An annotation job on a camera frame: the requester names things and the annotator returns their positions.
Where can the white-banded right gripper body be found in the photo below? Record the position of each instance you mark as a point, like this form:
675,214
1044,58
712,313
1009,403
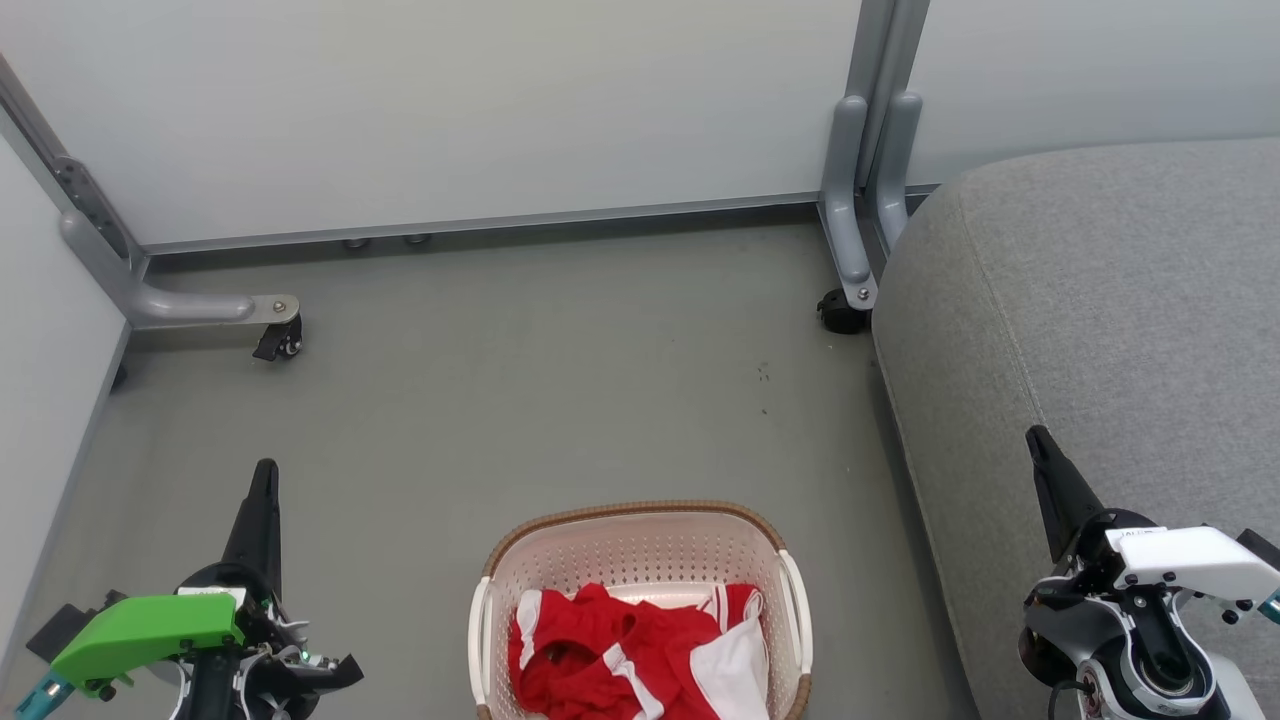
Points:
1190,560

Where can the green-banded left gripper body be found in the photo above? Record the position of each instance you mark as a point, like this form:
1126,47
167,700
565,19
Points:
150,630

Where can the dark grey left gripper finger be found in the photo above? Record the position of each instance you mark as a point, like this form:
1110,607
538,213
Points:
260,530

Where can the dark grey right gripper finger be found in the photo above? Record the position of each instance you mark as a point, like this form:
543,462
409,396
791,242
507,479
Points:
1062,500

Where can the red garment with white trim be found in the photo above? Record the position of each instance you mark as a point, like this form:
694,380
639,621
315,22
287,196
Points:
585,645

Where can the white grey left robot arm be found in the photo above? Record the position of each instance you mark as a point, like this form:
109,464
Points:
265,706

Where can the grey fabric sofa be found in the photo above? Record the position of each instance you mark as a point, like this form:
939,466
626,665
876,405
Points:
1100,300

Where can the grey partition foot left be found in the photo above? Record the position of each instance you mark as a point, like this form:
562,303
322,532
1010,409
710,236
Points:
180,305

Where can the cream perforated laundry basket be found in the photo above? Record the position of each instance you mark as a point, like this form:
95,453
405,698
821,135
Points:
640,545

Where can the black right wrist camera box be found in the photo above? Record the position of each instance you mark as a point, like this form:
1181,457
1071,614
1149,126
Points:
1262,560

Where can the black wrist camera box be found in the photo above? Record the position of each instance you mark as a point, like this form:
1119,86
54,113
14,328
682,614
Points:
1262,560
65,625

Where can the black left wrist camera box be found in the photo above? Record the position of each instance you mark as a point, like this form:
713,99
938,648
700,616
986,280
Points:
65,625

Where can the grey partition post with leg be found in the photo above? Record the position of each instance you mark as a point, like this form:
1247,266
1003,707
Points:
895,170
848,200

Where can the grey partition bottom rail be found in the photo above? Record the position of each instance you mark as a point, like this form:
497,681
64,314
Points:
500,226

